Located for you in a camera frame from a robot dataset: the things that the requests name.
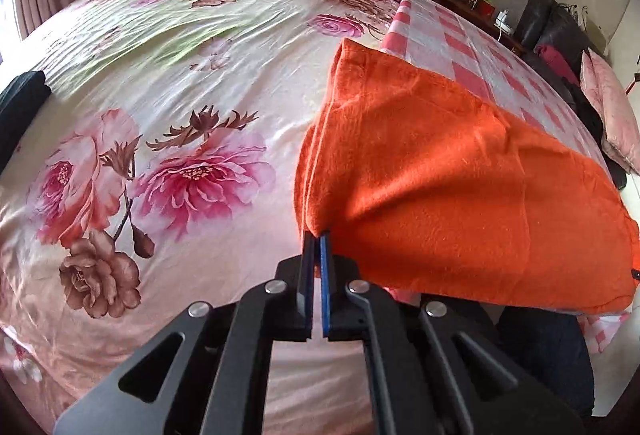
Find black leather chair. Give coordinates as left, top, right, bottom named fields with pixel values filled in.
left=515, top=0, right=607, bottom=66

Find orange pants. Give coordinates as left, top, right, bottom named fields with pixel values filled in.
left=294, top=38, right=640, bottom=316

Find person's leg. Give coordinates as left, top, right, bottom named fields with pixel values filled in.
left=492, top=300, right=596, bottom=421

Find pink cushion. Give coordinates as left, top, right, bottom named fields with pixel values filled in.
left=580, top=48, right=640, bottom=173

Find floral bed sheet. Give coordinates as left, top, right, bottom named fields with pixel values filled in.
left=0, top=0, right=406, bottom=435

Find red checkered cloth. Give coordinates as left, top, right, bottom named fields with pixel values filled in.
left=378, top=0, right=632, bottom=356

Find white charger with cable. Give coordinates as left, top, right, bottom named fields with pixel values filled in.
left=494, top=9, right=515, bottom=41

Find dark cloth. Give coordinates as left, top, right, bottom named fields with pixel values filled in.
left=0, top=71, right=52, bottom=171

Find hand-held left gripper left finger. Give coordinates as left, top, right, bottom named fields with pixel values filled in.
left=52, top=231, right=317, bottom=435

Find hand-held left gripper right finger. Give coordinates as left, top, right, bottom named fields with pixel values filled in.
left=320, top=231, right=586, bottom=435

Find dark wooden nightstand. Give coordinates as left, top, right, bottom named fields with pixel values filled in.
left=427, top=0, right=526, bottom=56

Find magenta cloth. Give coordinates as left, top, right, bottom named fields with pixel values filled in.
left=534, top=44, right=581, bottom=86

